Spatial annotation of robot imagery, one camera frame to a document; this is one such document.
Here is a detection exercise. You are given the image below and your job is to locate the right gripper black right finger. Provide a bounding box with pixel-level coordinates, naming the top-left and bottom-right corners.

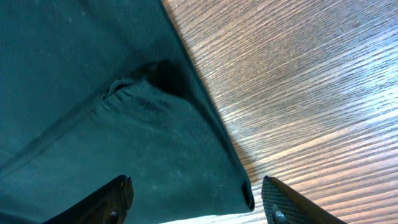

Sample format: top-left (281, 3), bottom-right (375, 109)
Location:
top-left (261, 176), bottom-right (346, 224)

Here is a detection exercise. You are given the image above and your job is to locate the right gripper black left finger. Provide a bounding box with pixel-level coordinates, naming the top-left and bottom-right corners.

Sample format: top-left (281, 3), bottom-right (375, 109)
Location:
top-left (44, 175), bottom-right (134, 224)

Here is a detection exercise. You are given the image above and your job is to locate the black t-shirt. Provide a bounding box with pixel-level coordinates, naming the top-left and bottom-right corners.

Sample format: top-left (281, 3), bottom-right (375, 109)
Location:
top-left (1, 0), bottom-right (254, 223)

